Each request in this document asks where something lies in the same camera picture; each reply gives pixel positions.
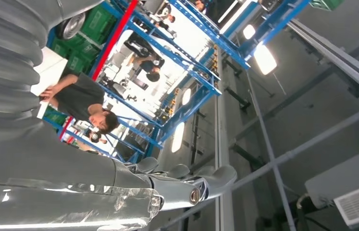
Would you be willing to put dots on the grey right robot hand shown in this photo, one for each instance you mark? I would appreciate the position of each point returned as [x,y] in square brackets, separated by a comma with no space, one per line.
[55,178]

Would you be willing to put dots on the person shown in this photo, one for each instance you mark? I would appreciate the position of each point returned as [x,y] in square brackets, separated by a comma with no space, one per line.
[166,24]
[77,95]
[96,137]
[149,67]
[202,5]

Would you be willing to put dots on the green plastic crate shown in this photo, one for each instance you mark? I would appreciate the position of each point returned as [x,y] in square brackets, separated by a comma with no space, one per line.
[80,57]
[98,24]
[325,3]
[55,117]

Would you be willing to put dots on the white cabinet panel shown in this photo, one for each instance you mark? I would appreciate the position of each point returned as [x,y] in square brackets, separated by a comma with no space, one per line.
[50,67]

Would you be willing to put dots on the oval ceiling light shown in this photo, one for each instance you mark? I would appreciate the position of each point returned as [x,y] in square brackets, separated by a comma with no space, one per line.
[186,96]
[178,137]
[265,59]
[249,32]

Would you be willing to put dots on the blue metal storage rack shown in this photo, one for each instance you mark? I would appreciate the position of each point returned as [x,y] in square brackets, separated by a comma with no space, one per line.
[211,32]

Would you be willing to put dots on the grey air conditioner unit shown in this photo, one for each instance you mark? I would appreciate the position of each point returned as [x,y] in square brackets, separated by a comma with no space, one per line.
[351,178]

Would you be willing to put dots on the grey overhead steel frame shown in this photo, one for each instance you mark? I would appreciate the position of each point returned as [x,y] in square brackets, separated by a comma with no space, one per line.
[341,60]

